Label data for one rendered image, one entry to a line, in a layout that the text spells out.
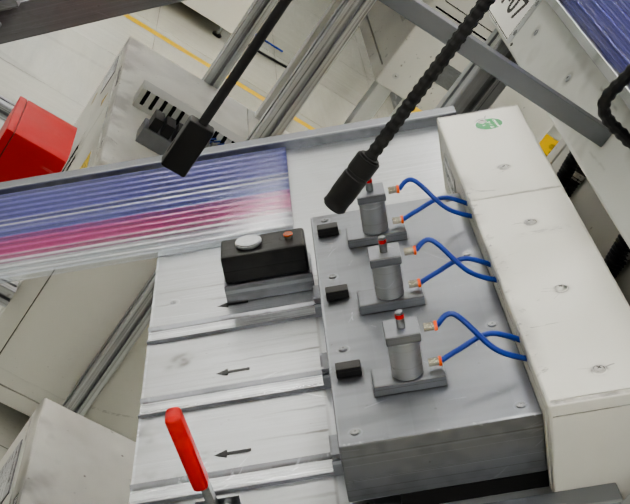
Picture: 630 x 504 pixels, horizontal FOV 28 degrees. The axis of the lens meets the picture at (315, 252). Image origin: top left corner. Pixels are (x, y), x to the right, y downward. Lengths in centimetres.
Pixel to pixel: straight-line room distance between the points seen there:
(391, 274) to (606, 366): 19
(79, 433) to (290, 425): 67
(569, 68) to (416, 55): 108
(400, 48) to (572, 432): 145
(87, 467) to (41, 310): 91
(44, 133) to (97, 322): 68
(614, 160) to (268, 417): 33
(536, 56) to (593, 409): 50
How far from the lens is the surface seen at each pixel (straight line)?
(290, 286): 112
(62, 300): 241
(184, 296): 115
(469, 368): 88
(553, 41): 121
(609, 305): 90
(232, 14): 556
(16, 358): 249
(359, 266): 102
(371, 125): 141
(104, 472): 156
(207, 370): 104
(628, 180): 95
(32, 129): 181
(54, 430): 157
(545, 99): 99
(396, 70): 221
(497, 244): 98
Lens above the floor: 150
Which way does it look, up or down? 21 degrees down
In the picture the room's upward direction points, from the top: 37 degrees clockwise
